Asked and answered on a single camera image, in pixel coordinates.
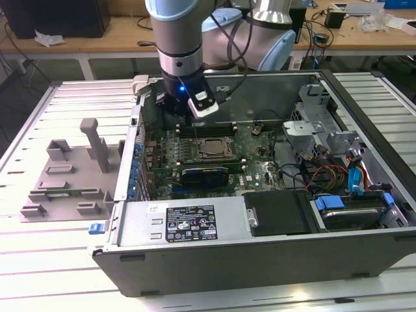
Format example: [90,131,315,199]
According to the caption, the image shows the silver green CPU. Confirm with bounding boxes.
[204,141,228,156]

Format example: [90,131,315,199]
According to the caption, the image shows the metal socket cover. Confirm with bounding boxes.
[196,138,234,160]

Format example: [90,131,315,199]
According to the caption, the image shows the CPU socket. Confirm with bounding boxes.
[194,136,235,161]

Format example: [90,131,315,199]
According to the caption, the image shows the white plastic corner block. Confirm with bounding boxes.
[132,74,153,96]

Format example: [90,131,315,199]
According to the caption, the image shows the RAM slot with white clips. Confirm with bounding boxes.
[177,159,245,164]
[177,122,237,128]
[177,129,237,134]

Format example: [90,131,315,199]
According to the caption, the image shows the wooden desk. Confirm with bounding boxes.
[0,0,416,81]

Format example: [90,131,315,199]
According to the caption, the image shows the black graphics card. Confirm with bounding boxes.
[180,166,230,189]

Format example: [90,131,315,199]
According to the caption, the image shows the green motherboard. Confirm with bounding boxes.
[142,120,313,199]

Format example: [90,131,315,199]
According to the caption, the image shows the silver drive cage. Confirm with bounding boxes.
[281,83,367,157]

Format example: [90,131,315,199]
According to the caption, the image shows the white crumpled paper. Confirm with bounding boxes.
[34,29,65,48]

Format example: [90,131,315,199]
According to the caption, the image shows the black computer tower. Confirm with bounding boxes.
[9,0,111,40]

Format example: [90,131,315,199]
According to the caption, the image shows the silver power supply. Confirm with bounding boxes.
[112,194,261,248]

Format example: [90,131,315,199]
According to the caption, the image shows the green RAM stick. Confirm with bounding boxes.
[45,189,98,198]

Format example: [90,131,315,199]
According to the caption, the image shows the grey parts rack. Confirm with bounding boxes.
[19,118,126,224]

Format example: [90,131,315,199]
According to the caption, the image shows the black plastic shroud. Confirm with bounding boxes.
[242,190,313,237]

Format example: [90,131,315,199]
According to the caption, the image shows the black power adapter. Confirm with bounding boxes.
[324,8,345,29]

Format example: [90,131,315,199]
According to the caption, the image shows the black silver PC case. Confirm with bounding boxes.
[92,70,416,298]

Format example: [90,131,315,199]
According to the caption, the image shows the clear plastic bag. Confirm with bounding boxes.
[359,6,391,33]

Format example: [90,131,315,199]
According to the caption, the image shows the hard disk in blue carrier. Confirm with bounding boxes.
[313,194,396,232]

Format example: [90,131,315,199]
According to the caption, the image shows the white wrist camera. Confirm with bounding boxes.
[187,90,219,118]

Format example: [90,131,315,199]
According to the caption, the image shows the black camera cable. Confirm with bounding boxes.
[211,6,257,105]

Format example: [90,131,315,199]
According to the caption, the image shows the red yellow power wires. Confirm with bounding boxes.
[302,162,349,190]

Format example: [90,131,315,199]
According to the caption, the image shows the blue flat data wire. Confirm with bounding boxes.
[346,151,369,196]

